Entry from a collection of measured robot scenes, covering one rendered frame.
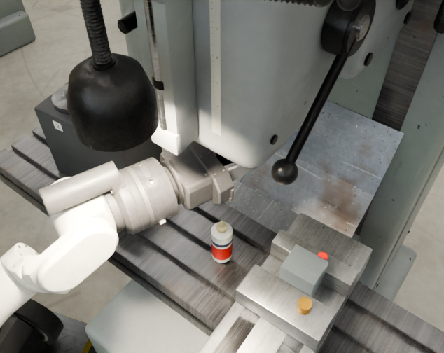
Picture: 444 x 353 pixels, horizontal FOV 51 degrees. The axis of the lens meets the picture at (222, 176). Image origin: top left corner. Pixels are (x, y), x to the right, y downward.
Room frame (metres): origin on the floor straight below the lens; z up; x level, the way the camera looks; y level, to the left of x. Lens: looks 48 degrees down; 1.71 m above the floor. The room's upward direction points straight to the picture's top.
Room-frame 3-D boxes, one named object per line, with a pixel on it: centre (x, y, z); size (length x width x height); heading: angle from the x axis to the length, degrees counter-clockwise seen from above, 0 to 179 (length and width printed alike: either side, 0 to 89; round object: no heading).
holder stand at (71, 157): (0.72, 0.25, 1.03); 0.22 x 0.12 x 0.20; 60
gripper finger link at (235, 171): (0.45, -0.03, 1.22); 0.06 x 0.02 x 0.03; 121
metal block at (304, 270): (0.39, -0.13, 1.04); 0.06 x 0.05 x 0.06; 55
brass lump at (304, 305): (0.33, -0.13, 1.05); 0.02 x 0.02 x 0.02
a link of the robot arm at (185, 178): (0.43, 0.07, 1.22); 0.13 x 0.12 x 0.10; 31
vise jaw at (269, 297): (0.34, -0.10, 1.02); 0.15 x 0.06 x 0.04; 55
